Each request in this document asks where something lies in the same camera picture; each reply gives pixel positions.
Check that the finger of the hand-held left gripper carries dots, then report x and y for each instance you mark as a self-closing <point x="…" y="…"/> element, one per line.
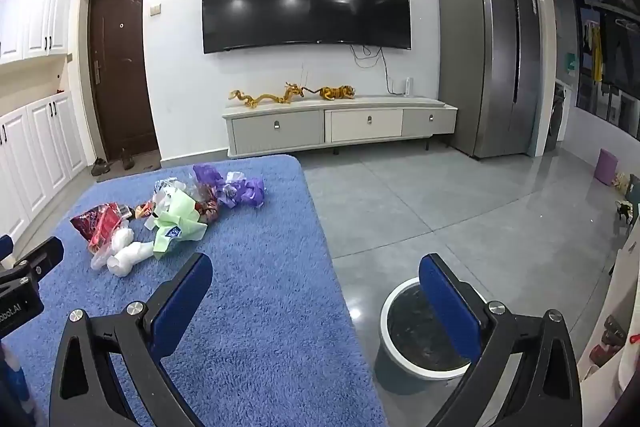
<point x="4" y="249"/>
<point x="42" y="254"/>

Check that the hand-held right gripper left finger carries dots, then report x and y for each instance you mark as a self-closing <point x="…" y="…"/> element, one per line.
<point x="180" y="302"/>

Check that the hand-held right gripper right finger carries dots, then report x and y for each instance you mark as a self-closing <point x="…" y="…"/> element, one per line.
<point x="450" y="307"/>

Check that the white trash bin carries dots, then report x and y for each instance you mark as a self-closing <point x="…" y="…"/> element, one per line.
<point x="405" y="322"/>

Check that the light green wrapper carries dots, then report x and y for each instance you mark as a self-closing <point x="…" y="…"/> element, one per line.
<point x="175" y="232"/>

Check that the white printed plastic bag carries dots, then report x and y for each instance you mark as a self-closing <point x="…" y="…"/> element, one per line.
<point x="162" y="194"/>

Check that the person's left hand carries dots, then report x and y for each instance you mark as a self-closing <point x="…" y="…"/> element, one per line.
<point x="12" y="382"/>

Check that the red snack wrapper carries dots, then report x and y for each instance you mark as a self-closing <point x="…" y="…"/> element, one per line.
<point x="97" y="224"/>

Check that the white crumpled tissue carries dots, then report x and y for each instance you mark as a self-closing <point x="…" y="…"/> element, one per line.
<point x="122" y="239"/>
<point x="130" y="258"/>

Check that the dark red wrapper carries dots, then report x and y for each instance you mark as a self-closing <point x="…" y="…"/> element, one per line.
<point x="207" y="208"/>

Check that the small orange wrapper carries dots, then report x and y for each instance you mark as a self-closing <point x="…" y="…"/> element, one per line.
<point x="144" y="209"/>

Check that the brown shoe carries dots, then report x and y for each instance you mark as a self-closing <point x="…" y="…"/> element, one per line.
<point x="127" y="159"/>
<point x="100" y="167"/>

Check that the blue fluffy mat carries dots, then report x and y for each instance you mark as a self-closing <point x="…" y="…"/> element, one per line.
<point x="275" y="257"/>

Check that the white lower cabinet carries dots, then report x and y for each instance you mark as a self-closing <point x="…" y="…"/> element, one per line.
<point x="40" y="147"/>

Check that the white cabinet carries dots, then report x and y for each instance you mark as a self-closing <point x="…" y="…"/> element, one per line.
<point x="35" y="12"/>
<point x="40" y="147"/>

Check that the brown entrance door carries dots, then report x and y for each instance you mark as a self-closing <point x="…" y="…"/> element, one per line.
<point x="122" y="72"/>

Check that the grey television cabinet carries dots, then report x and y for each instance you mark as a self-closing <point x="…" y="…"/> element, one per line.
<point x="280" y="129"/>

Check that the purple stool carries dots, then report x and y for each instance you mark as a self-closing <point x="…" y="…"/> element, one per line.
<point x="607" y="164"/>

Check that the gold dragon figurine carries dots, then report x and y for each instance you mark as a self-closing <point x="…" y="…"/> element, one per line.
<point x="270" y="98"/>

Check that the white router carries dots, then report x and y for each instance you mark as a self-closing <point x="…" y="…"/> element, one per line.
<point x="409" y="87"/>

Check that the white upper cabinet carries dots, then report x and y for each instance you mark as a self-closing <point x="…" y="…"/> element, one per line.
<point x="35" y="12"/>

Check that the gold tiger figurine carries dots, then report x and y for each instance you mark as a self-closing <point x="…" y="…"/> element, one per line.
<point x="335" y="93"/>

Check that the grey refrigerator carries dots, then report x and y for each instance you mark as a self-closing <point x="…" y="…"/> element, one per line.
<point x="480" y="57"/>

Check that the yellow hanging garment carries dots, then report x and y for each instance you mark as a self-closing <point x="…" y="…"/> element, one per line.
<point x="596" y="54"/>

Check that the wall light switch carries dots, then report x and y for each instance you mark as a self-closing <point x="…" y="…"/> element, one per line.
<point x="155" y="9"/>

